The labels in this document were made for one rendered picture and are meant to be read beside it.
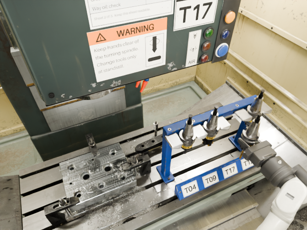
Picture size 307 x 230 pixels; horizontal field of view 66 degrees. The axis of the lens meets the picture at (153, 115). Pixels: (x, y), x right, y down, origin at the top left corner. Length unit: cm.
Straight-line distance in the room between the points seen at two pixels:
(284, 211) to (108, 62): 69
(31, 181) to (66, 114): 38
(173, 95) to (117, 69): 160
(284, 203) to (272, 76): 83
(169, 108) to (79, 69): 152
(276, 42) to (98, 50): 114
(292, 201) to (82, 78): 71
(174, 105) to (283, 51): 92
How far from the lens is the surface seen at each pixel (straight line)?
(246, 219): 137
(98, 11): 44
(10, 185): 167
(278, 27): 144
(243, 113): 106
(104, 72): 49
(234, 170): 122
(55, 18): 43
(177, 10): 50
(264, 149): 97
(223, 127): 98
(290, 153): 154
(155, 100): 201
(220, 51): 60
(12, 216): 156
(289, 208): 89
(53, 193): 123
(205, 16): 54
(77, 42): 45
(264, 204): 144
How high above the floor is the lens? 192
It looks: 45 degrees down
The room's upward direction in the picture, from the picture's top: straight up
